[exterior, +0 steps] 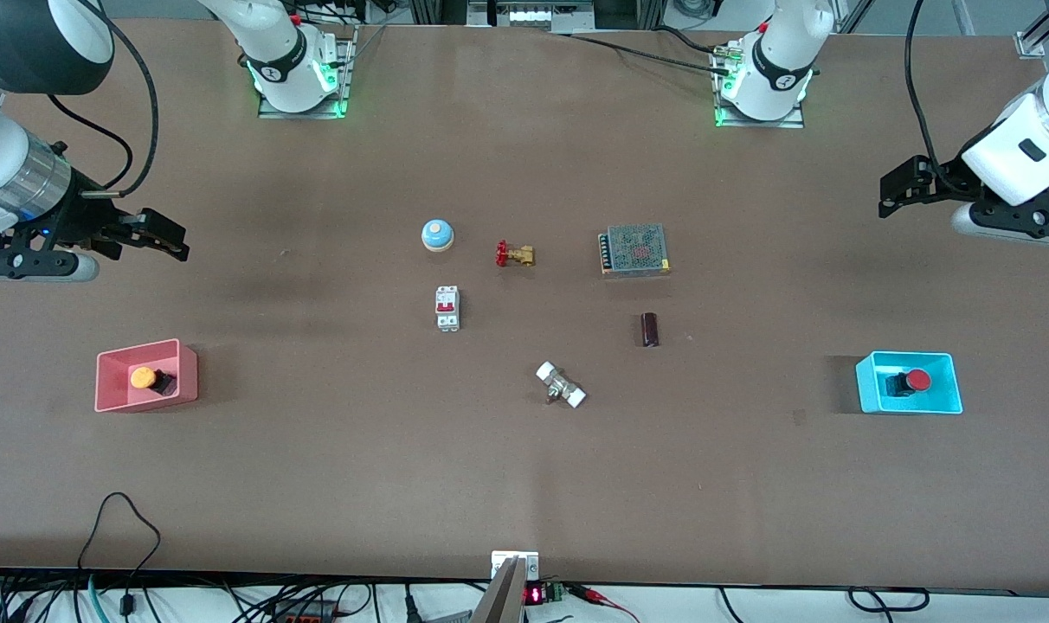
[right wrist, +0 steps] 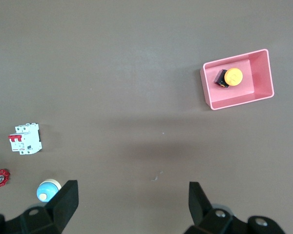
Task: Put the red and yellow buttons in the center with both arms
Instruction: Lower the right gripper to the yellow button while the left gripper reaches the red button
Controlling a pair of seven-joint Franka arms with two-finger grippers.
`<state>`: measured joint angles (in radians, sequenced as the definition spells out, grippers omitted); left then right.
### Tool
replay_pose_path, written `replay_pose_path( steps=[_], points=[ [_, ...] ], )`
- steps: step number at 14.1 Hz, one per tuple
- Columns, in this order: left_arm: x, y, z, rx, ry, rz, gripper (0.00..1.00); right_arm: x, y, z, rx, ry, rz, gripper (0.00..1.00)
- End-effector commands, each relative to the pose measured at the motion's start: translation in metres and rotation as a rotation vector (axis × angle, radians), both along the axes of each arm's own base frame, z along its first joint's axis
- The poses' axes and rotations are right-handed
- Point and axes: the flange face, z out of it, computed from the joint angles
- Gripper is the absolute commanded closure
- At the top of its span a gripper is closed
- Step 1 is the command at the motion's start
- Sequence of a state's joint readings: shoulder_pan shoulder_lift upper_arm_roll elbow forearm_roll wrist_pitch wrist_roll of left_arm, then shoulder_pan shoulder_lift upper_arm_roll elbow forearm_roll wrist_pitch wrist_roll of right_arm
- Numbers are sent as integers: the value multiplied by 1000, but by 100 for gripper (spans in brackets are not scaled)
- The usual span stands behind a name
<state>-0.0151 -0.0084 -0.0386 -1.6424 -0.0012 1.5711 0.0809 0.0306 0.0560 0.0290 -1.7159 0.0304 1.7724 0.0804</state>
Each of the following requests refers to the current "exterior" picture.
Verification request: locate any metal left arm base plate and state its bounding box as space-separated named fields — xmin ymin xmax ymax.
xmin=713 ymin=42 xmax=806 ymax=130

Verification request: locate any pink plastic bin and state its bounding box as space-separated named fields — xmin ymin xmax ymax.
xmin=94 ymin=338 xmax=199 ymax=414

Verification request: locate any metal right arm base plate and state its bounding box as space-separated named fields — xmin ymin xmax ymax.
xmin=258 ymin=24 xmax=358 ymax=120

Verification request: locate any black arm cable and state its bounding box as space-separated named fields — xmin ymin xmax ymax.
xmin=904 ymin=0 xmax=954 ymax=193
xmin=47 ymin=0 xmax=160 ymax=202

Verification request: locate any aluminium frame rack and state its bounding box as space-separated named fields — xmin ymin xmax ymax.
xmin=408 ymin=0 xmax=668 ymax=34

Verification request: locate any black coiled cable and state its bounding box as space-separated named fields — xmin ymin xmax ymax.
xmin=847 ymin=587 xmax=930 ymax=613

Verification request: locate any yellow push button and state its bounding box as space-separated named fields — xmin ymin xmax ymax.
xmin=129 ymin=366 xmax=179 ymax=398

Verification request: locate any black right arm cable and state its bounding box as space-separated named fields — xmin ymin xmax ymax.
xmin=47 ymin=0 xmax=160 ymax=202

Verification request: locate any white capped metal fitting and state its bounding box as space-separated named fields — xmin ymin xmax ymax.
xmin=535 ymin=361 xmax=588 ymax=409

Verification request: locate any cyan plastic bin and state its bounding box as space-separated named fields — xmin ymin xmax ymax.
xmin=855 ymin=350 xmax=964 ymax=415

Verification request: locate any metal mesh power supply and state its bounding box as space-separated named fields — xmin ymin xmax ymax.
xmin=598 ymin=223 xmax=672 ymax=278

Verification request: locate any red alligator clip lead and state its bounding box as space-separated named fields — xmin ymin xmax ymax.
xmin=570 ymin=585 xmax=642 ymax=623

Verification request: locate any black cable to base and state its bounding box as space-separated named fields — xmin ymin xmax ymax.
xmin=555 ymin=24 xmax=733 ymax=74

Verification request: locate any black looped table cable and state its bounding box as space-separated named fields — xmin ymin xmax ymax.
xmin=76 ymin=491 xmax=163 ymax=617

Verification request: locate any white mounting bracket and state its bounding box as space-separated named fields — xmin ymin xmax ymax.
xmin=491 ymin=550 xmax=540 ymax=581

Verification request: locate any red push button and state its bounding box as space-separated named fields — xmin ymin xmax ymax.
xmin=885 ymin=368 xmax=933 ymax=399

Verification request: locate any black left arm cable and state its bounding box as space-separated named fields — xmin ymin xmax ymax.
xmin=904 ymin=0 xmax=954 ymax=193

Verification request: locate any grey aluminium camera post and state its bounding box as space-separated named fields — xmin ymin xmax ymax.
xmin=470 ymin=556 xmax=527 ymax=623

